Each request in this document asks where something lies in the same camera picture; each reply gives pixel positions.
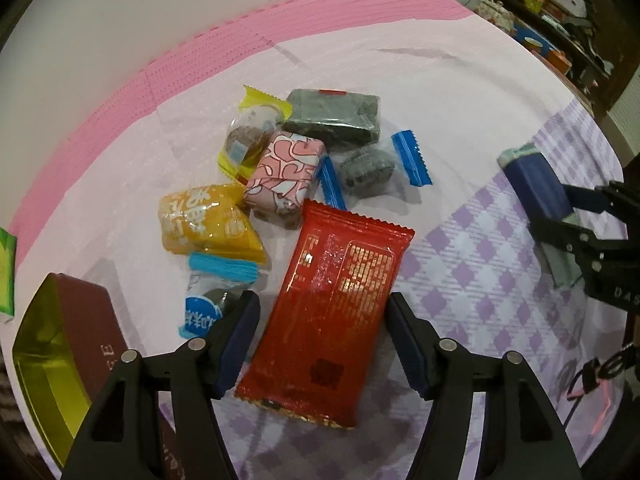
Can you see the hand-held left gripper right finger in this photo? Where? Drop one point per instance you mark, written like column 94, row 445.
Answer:
column 407, row 345

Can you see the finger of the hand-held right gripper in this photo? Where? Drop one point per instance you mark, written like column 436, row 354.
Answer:
column 562, row 235
column 592, row 200

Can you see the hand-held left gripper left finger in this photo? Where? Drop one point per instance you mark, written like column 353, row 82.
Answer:
column 240, row 330

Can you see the light blue snack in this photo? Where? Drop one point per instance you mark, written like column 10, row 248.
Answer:
column 205, row 305

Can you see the dark blue snack packet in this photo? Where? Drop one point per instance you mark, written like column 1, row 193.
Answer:
column 537, row 185

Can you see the red snack packet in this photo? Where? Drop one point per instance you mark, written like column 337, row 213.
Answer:
column 335, row 300

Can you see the orange snack packet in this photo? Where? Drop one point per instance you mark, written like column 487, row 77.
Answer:
column 210, row 225

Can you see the maroon tin box gold inside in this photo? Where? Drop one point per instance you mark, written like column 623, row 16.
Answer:
column 90, row 320

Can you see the dark seaweed snack packet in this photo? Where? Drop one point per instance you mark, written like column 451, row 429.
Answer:
column 335, row 112

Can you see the pink patterned snack packet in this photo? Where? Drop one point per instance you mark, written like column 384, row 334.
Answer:
column 287, row 175

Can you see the cluttered dark shelf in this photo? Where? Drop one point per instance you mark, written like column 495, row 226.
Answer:
column 575, row 35

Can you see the blue-ended clear wrapped cookie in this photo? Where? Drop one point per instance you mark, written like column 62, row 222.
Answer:
column 365, row 170

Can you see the yellow-ended clear wrapped snack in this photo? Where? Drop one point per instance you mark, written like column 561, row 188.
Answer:
column 250, row 130

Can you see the green tissue pack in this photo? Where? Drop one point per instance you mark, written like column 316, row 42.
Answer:
column 6, row 270

